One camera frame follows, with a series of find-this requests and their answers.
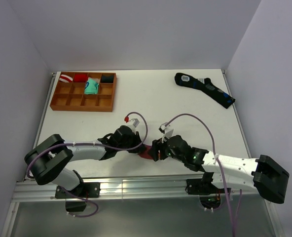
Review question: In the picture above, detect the brown wooden divider tray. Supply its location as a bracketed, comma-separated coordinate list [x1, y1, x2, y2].
[50, 72, 117, 112]

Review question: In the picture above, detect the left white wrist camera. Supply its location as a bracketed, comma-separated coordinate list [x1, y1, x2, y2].
[124, 117, 140, 130]

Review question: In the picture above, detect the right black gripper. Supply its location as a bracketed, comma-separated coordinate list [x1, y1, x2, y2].
[147, 132, 185, 163]

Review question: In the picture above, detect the dark teal rolled sock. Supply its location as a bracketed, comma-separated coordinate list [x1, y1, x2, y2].
[101, 75, 114, 83]

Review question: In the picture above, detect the black blue sock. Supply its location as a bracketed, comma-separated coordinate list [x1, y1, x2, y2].
[174, 73, 235, 109]

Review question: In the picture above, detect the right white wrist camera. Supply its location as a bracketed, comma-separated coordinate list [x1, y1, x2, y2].
[159, 123, 174, 143]

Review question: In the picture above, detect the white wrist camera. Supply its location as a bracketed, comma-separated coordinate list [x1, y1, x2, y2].
[159, 123, 174, 143]
[124, 117, 140, 130]

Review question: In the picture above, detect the mint green rolled sock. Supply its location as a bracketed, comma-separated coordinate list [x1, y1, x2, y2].
[84, 78, 99, 95]

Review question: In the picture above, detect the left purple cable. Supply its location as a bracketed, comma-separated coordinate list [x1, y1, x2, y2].
[26, 112, 149, 218]

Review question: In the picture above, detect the maroon purple striped sock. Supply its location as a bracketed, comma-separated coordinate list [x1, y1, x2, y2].
[138, 145, 153, 160]

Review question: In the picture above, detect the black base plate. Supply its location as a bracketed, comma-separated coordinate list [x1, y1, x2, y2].
[55, 182, 100, 199]
[185, 178, 225, 196]

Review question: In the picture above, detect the red white striped rolled sock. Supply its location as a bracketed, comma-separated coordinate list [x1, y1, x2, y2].
[59, 74, 73, 83]

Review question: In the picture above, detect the aluminium frame rail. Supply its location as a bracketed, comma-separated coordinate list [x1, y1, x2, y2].
[11, 172, 271, 202]

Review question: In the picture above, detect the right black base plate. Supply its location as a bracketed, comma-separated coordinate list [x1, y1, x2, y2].
[185, 178, 225, 196]

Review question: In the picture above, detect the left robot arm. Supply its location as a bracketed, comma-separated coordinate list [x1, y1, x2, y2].
[24, 125, 146, 197]

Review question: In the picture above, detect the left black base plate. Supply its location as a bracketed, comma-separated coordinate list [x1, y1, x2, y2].
[55, 182, 100, 199]

